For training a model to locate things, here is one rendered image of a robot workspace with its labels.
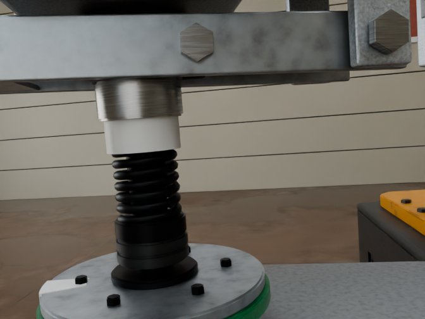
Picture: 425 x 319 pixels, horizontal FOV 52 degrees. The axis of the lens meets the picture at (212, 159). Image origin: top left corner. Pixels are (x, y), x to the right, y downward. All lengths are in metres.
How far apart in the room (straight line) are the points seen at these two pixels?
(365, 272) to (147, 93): 0.36
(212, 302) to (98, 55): 0.22
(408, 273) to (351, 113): 5.87
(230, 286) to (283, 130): 6.02
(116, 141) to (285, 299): 0.26
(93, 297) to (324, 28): 0.30
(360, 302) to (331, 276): 0.08
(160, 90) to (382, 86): 6.14
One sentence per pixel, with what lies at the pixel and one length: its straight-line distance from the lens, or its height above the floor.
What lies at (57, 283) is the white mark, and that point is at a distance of 0.46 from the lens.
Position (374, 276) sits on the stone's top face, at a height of 0.85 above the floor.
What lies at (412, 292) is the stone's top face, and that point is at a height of 0.85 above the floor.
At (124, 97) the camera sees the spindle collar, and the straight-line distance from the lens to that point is 0.38.
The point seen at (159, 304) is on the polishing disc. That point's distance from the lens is 0.38.
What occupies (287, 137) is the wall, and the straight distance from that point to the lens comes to 6.40.
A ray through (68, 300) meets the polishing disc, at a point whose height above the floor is 0.91.
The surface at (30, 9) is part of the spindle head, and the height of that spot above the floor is 1.15.
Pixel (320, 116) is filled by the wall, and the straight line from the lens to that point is 6.44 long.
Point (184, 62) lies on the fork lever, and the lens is 0.37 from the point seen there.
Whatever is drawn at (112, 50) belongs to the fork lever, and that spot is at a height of 1.11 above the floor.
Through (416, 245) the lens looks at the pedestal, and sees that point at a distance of 1.10.
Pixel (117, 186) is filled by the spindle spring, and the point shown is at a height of 1.00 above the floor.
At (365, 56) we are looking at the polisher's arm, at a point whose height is 1.09.
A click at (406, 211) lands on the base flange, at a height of 0.77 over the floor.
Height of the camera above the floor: 1.05
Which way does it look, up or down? 5 degrees down
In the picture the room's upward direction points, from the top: 4 degrees counter-clockwise
